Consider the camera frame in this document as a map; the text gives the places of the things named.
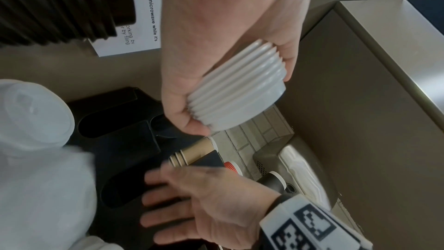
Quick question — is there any microwave safety poster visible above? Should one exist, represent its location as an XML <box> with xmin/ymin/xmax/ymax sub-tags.
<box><xmin>86</xmin><ymin>0</ymin><xmax>164</xmax><ymax>58</ymax></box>

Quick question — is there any steel wall dispenser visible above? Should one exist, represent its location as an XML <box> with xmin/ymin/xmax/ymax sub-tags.
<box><xmin>252</xmin><ymin>136</ymin><xmax>339</xmax><ymax>211</ymax></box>

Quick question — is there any stack of black lids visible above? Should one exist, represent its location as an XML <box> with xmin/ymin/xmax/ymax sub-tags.
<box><xmin>0</xmin><ymin>0</ymin><xmax>137</xmax><ymax>46</ymax></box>

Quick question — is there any stack of black paper cups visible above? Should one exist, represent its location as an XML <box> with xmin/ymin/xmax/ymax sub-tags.
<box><xmin>254</xmin><ymin>171</ymin><xmax>287</xmax><ymax>194</ymax></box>

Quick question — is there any stack of gold paper cups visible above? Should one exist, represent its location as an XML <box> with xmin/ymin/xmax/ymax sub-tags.
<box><xmin>169</xmin><ymin>136</ymin><xmax>218</xmax><ymax>168</ymax></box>

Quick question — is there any pile of white cup lids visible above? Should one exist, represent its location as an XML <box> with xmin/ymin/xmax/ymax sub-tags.
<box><xmin>0</xmin><ymin>78</ymin><xmax>122</xmax><ymax>250</ymax></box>

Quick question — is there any stack of red paper cups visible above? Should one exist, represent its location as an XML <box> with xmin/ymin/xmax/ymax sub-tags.
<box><xmin>223</xmin><ymin>161</ymin><xmax>243</xmax><ymax>175</ymax></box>

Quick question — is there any right marker wristband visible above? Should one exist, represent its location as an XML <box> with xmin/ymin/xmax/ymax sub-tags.
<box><xmin>258</xmin><ymin>192</ymin><xmax>374</xmax><ymax>250</ymax></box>

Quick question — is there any person's left hand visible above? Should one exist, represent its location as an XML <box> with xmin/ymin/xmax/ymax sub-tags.
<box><xmin>160</xmin><ymin>0</ymin><xmax>315</xmax><ymax>137</ymax></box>

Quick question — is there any person's right hand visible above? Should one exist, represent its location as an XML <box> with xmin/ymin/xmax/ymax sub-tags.
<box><xmin>139</xmin><ymin>165</ymin><xmax>282</xmax><ymax>250</ymax></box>

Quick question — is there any stack of white lids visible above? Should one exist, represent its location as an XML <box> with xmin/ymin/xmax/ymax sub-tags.
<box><xmin>187</xmin><ymin>38</ymin><xmax>288</xmax><ymax>132</ymax></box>

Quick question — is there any black cup and lid organizer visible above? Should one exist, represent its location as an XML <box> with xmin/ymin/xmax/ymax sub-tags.
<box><xmin>65</xmin><ymin>86</ymin><xmax>230</xmax><ymax>250</ymax></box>

